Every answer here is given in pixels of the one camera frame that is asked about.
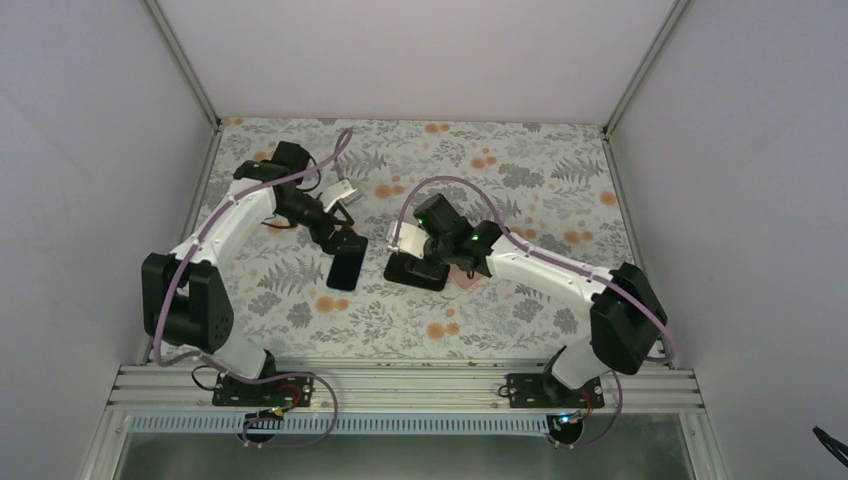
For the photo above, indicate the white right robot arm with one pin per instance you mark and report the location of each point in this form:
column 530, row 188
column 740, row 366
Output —
column 624, row 314

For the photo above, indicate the blue black phone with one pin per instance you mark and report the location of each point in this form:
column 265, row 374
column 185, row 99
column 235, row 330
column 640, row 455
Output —
column 411, row 271

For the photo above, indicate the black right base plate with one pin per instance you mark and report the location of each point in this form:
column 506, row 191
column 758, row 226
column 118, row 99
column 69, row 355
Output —
column 539, row 390

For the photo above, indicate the slotted grey cable duct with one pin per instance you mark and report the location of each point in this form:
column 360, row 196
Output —
column 348, row 424

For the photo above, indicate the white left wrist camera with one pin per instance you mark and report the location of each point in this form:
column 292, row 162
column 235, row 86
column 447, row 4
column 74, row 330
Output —
column 341, row 193

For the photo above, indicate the aluminium front rail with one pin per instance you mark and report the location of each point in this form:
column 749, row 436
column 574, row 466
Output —
column 429, row 386

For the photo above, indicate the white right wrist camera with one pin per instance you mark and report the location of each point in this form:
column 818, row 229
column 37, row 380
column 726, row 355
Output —
column 406, row 238

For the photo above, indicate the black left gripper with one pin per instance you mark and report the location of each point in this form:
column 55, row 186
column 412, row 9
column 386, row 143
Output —
column 330, row 245

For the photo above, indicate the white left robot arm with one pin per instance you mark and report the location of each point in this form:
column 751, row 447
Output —
column 186, row 307

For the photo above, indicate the pink phone case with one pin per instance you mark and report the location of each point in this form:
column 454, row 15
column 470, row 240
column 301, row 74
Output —
column 464, row 280

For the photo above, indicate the black object at edge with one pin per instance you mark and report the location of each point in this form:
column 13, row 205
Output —
column 832, row 445

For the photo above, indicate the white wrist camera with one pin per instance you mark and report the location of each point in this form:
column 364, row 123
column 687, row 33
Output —
column 406, row 238
column 341, row 193

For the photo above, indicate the floral patterned table mat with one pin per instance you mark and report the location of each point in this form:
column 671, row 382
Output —
column 550, row 185

